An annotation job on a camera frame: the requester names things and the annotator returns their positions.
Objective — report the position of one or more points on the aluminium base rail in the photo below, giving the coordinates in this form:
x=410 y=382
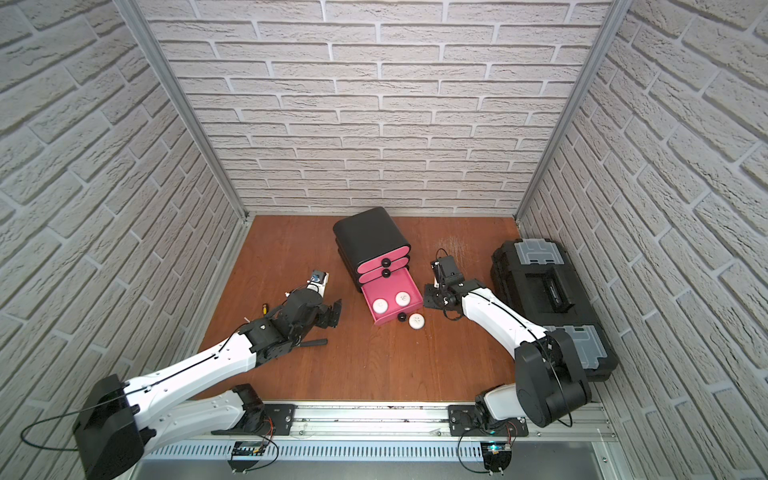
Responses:
x=350 y=431

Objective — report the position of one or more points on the right controller board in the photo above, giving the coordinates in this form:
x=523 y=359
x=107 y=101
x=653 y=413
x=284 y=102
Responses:
x=496 y=457

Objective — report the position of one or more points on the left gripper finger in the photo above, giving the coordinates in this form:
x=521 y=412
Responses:
x=331 y=319
x=336 y=308

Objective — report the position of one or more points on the black toolbox grey latches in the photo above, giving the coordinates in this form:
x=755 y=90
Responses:
x=536 y=278

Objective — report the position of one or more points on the left aluminium corner post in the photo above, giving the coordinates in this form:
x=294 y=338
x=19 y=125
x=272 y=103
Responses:
x=140 y=29

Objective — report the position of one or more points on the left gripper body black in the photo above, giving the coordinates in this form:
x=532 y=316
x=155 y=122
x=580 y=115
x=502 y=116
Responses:
x=327 y=313

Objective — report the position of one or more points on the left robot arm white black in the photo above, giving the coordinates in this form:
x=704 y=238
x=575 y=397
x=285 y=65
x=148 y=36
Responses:
x=121 y=421

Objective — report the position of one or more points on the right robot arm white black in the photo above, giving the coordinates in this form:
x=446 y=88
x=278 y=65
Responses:
x=550 y=382

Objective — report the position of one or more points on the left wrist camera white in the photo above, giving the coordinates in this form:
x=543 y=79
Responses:
x=318 y=281

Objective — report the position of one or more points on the controller board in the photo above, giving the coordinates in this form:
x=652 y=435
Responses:
x=247 y=456
x=496 y=457

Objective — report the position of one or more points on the black drawer cabinet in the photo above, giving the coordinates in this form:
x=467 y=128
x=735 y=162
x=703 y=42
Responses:
x=364 y=236

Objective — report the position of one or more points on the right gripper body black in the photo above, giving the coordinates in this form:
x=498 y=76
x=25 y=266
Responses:
x=442 y=292

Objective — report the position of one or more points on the left controller board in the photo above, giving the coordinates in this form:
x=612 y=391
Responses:
x=247 y=456

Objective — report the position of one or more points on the hammer black handle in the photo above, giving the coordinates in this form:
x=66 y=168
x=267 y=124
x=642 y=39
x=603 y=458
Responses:
x=314 y=343

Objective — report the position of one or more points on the aluminium corner post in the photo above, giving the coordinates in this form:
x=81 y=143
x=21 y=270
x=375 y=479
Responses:
x=606 y=34
x=140 y=29

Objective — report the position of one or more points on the right aluminium corner post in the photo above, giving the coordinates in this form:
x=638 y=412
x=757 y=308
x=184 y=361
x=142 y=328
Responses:
x=606 y=34

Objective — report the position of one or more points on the white earphone case round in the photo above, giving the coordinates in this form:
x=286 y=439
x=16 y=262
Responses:
x=416 y=321

